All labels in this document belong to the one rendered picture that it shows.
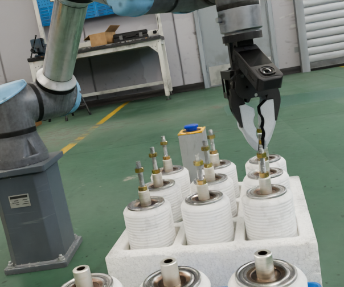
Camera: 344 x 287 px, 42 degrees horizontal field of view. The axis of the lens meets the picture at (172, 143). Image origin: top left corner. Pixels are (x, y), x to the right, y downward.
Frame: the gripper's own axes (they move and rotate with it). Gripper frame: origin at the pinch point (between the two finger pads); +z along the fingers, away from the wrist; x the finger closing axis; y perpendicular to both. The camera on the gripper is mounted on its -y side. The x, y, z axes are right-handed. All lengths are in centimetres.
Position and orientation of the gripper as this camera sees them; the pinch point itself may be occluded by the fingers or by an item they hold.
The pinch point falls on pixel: (261, 143)
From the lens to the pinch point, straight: 83.9
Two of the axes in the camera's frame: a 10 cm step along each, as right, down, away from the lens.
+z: 1.7, 9.7, 1.9
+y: -1.8, -1.6, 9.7
